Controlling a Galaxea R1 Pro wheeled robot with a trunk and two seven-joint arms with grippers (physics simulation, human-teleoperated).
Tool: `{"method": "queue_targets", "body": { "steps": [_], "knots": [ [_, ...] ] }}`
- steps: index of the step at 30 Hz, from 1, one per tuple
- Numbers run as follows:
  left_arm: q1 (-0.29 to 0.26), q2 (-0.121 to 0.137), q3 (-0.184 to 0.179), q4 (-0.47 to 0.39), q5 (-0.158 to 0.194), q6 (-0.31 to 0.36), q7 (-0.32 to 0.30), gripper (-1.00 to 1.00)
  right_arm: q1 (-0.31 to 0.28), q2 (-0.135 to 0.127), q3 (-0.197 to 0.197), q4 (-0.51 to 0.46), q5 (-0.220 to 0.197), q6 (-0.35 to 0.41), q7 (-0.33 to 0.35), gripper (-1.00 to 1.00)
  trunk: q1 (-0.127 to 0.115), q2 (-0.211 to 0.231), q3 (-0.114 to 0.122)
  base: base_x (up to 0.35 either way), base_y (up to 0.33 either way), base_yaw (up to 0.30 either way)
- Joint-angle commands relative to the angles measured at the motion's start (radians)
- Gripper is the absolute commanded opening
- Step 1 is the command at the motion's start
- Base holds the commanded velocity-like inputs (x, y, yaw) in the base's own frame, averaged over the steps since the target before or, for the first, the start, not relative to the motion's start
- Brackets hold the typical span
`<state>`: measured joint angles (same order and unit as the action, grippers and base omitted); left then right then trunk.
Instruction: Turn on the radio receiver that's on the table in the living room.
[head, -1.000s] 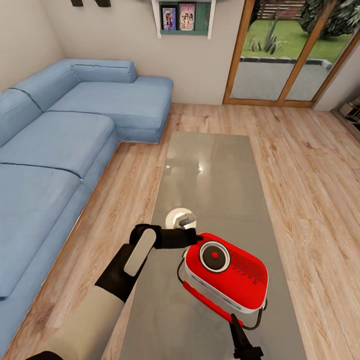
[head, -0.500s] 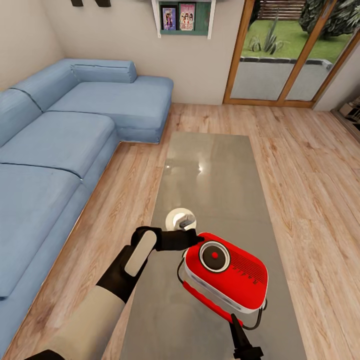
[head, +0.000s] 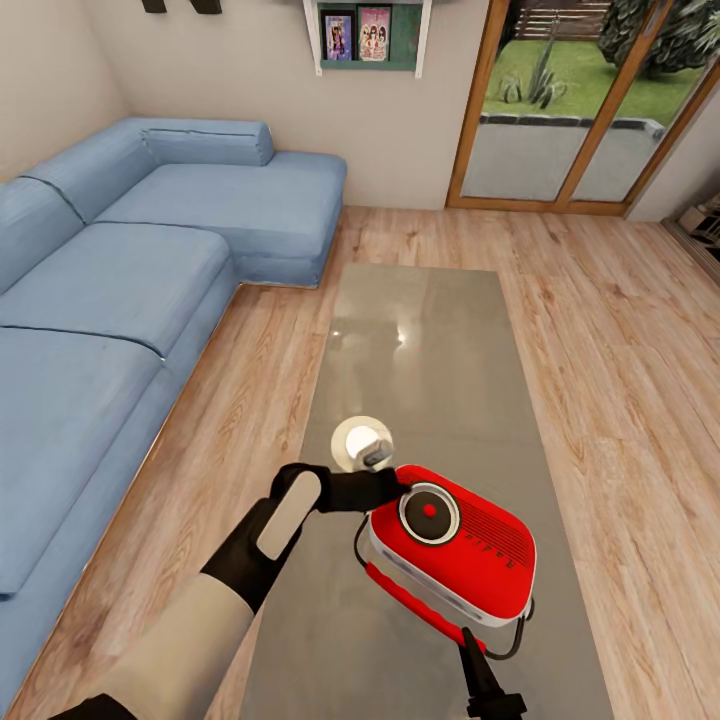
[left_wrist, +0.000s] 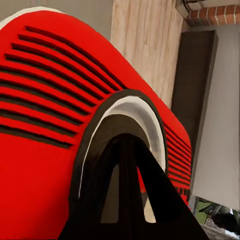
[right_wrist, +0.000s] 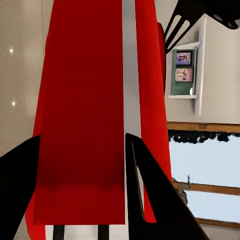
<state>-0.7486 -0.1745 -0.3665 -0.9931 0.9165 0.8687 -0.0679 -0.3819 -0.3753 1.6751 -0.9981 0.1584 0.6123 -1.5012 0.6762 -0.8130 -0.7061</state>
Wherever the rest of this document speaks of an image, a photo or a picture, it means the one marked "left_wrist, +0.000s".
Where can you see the coffee table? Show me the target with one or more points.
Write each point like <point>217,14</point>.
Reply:
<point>96,13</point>

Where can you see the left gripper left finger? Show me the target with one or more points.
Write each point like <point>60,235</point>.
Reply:
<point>84,221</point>

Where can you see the fixed window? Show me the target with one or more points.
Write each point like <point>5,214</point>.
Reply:
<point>216,217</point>

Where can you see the radio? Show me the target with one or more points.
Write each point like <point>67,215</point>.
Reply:
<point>65,91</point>

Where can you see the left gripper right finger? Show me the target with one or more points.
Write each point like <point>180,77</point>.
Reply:
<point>174,220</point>

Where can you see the cabinet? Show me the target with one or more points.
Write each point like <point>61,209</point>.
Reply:
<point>192,84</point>

